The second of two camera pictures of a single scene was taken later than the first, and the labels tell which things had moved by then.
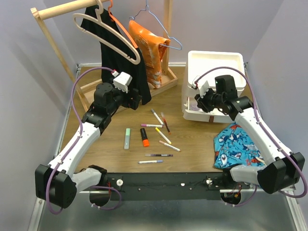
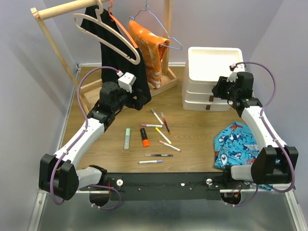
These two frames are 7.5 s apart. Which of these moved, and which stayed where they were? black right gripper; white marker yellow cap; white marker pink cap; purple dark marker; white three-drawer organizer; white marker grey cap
Moved: black right gripper; white three-drawer organizer
Stayed: white marker pink cap; white marker grey cap; purple dark marker; white marker yellow cap
